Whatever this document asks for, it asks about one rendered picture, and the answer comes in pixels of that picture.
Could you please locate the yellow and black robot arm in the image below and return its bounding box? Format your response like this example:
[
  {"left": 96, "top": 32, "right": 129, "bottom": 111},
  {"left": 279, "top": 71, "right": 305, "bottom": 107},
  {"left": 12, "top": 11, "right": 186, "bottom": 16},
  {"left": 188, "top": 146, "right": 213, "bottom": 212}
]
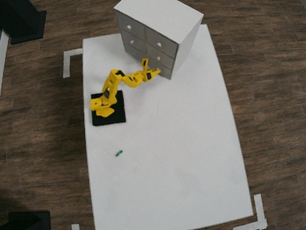
[{"left": 92, "top": 69, "right": 143, "bottom": 117}]

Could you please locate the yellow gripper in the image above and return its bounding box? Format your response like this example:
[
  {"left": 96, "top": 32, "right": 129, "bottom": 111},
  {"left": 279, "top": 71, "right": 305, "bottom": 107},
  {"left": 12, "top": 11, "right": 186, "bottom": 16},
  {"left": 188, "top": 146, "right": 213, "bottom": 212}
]
[{"left": 140, "top": 58, "right": 161, "bottom": 82}]

